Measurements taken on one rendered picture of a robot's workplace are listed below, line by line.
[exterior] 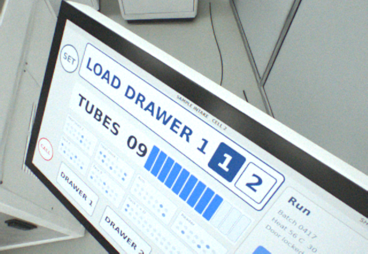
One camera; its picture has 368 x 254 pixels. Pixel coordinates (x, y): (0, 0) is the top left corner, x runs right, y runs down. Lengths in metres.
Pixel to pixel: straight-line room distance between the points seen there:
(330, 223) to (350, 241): 0.02
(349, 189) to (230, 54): 1.83
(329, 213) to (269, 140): 0.08
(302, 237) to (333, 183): 0.07
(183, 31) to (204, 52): 0.29
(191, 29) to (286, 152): 2.01
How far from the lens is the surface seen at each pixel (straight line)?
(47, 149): 0.49
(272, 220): 0.30
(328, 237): 0.30
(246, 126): 0.27
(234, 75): 1.91
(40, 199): 1.04
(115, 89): 0.35
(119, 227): 0.42
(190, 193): 0.32
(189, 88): 0.29
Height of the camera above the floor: 1.42
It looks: 58 degrees down
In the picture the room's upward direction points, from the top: straight up
